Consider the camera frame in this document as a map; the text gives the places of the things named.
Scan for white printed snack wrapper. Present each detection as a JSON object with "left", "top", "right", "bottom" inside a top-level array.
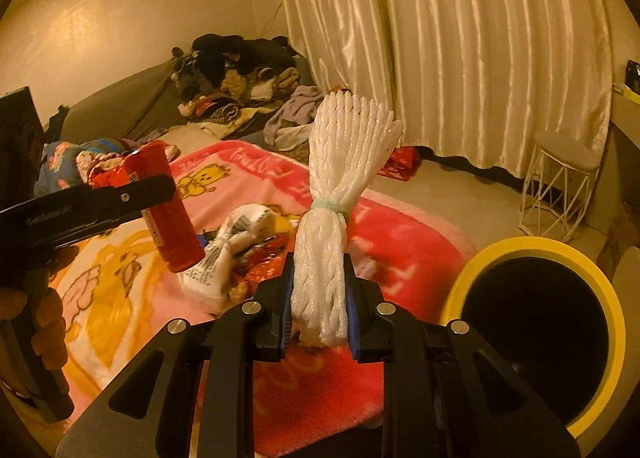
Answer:
[{"left": 178, "top": 203, "right": 299, "bottom": 316}]

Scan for red cylindrical snack can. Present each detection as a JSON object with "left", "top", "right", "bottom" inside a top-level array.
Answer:
[{"left": 89, "top": 139, "right": 207, "bottom": 274}]

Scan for white foam fruit net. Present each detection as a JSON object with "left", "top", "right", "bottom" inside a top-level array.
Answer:
[{"left": 291, "top": 92, "right": 401, "bottom": 348}]

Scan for yellow rimmed black trash bin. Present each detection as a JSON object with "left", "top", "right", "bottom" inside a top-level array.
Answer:
[{"left": 440, "top": 237, "right": 626, "bottom": 454}]

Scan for person's left hand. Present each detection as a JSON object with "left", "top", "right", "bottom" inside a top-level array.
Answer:
[{"left": 0, "top": 245, "right": 80, "bottom": 372}]

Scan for colourful patterned pillow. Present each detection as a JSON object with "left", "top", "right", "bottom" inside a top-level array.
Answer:
[{"left": 34, "top": 138, "right": 140, "bottom": 198}]

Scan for pink teddy bear blanket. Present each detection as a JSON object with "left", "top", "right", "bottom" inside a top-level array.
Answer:
[{"left": 54, "top": 140, "right": 474, "bottom": 457}]

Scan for grey headboard cushion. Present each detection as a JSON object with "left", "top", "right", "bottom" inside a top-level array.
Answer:
[{"left": 60, "top": 61, "right": 186, "bottom": 144}]

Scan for lilac and white clothes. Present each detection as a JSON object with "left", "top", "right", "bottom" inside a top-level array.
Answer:
[{"left": 264, "top": 85, "right": 324, "bottom": 151}]

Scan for red plastic basket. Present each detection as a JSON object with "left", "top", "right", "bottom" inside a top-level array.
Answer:
[{"left": 378, "top": 147, "right": 422, "bottom": 181}]

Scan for brown cardboard box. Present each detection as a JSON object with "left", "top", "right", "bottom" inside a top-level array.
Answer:
[{"left": 597, "top": 202, "right": 639, "bottom": 279}]

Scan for pile of dark clothes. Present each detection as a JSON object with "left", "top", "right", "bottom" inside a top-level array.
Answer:
[{"left": 170, "top": 33, "right": 314, "bottom": 120}]

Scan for cream satin curtain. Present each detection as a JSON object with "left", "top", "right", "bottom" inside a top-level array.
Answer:
[{"left": 283, "top": 0, "right": 613, "bottom": 177}]

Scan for white wire frame stool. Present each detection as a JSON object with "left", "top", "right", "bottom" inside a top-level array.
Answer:
[{"left": 518, "top": 131, "right": 600, "bottom": 242}]

